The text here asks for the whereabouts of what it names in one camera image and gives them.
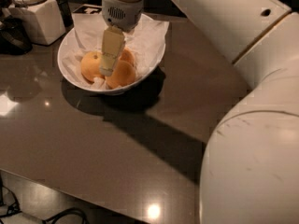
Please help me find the black cable on floor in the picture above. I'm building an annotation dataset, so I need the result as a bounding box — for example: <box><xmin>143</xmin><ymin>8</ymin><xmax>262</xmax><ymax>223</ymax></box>
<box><xmin>0</xmin><ymin>177</ymin><xmax>22</xmax><ymax>218</ymax></box>

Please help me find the white square ceramic jar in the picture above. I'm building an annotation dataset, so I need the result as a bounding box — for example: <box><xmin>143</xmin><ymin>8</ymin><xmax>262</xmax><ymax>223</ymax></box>
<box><xmin>8</xmin><ymin>0</ymin><xmax>65</xmax><ymax>46</ymax></box>

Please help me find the black round object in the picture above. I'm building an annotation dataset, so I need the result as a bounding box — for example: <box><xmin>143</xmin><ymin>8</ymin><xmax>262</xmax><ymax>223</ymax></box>
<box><xmin>0</xmin><ymin>17</ymin><xmax>33</xmax><ymax>55</ymax></box>

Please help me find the left orange with stem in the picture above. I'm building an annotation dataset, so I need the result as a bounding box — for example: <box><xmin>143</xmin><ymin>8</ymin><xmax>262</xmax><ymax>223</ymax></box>
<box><xmin>80</xmin><ymin>51</ymin><xmax>105</xmax><ymax>82</ymax></box>

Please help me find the white paper napkin liner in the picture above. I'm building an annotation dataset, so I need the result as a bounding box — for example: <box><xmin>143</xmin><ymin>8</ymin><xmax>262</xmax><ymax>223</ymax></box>
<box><xmin>61</xmin><ymin>13</ymin><xmax>170</xmax><ymax>91</ymax></box>

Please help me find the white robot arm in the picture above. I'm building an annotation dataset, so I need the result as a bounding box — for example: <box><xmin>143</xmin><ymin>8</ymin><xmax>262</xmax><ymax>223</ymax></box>
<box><xmin>164</xmin><ymin>0</ymin><xmax>299</xmax><ymax>224</ymax></box>

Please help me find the black and white marker card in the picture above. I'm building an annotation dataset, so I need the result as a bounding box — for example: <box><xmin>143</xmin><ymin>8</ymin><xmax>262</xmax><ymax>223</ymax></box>
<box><xmin>73</xmin><ymin>4</ymin><xmax>102</xmax><ymax>14</ymax></box>

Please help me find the white ceramic bowl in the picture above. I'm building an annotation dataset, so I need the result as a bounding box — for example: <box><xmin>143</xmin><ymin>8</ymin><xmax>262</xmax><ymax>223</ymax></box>
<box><xmin>57</xmin><ymin>9</ymin><xmax>166</xmax><ymax>96</ymax></box>

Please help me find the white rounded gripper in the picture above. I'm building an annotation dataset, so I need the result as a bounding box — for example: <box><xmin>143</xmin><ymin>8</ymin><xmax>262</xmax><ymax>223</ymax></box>
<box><xmin>99</xmin><ymin>0</ymin><xmax>143</xmax><ymax>77</ymax></box>

